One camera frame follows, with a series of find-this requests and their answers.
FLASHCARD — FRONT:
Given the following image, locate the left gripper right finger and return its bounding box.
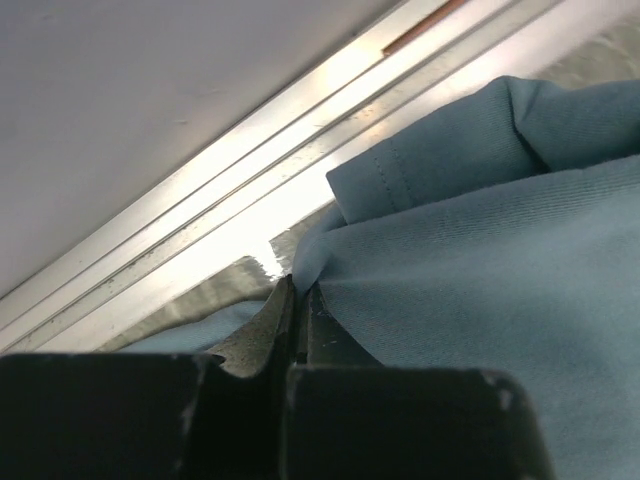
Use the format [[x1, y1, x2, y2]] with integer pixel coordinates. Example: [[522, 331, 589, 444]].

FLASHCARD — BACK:
[[305, 284, 382, 367]]

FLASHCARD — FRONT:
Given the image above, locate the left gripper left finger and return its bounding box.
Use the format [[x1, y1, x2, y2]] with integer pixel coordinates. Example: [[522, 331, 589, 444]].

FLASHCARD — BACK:
[[207, 274, 295, 379]]

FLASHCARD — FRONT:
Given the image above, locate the aluminium frame rail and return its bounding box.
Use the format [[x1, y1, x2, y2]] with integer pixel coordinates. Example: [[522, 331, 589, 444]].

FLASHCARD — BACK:
[[1, 1, 553, 353]]

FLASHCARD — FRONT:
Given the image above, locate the grey-blue t shirt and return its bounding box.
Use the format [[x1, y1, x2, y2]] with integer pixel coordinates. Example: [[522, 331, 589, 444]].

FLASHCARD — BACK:
[[124, 77, 639, 479]]

